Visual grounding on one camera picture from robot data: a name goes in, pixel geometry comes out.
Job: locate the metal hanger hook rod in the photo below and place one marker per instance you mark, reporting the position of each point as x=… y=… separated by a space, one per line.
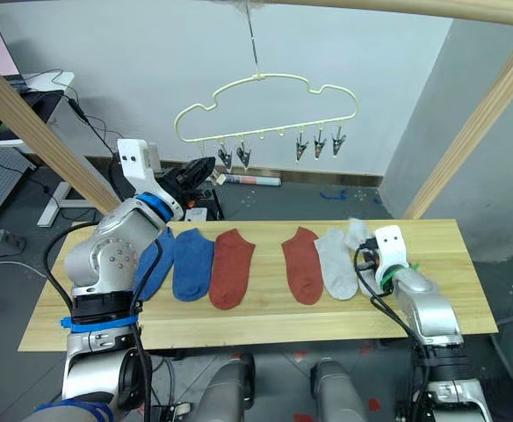
x=253 y=41

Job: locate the black floor stand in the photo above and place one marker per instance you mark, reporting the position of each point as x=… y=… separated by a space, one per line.
x=210 y=202

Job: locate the cream cloud-shaped clip hanger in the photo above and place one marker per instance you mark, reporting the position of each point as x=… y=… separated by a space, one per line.
x=283 y=129

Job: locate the red sock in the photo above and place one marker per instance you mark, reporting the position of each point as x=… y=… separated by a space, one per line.
x=231 y=272
x=304 y=268

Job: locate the dark rounded grey robot leg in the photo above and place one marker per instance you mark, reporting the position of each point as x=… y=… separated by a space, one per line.
x=228 y=387
x=337 y=391

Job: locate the white desk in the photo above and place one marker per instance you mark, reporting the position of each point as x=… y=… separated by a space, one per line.
x=56 y=193

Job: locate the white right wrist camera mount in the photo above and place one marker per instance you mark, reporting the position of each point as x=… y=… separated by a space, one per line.
x=390 y=248

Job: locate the wooden frame slanted post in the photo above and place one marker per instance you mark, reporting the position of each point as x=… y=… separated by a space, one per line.
x=41 y=132
x=471 y=123

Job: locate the rolled paper tube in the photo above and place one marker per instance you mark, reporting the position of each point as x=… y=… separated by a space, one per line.
x=252 y=180

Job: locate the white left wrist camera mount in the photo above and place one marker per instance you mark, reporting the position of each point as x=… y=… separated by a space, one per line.
x=134 y=160

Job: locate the metal hanger clip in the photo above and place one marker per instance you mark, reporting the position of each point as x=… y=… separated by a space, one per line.
x=338 y=143
x=319 y=145
x=225 y=156
x=244 y=156
x=301 y=147

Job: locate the green zip tie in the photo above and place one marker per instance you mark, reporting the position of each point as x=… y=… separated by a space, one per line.
x=390 y=274

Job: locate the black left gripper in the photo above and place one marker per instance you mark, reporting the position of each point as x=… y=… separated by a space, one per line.
x=171 y=179

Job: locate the blue sock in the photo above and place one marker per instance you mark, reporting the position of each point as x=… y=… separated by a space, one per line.
x=192 y=268
x=156 y=268

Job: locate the white sock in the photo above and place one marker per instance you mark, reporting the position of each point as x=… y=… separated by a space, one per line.
x=356 y=230
x=337 y=268

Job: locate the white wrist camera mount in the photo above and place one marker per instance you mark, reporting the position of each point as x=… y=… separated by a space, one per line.
x=390 y=248
x=134 y=160

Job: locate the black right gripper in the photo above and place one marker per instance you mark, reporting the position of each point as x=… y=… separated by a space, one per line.
x=367 y=255

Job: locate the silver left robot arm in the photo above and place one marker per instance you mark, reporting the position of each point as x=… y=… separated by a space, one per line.
x=107 y=255

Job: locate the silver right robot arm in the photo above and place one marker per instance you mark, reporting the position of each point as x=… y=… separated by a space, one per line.
x=432 y=307

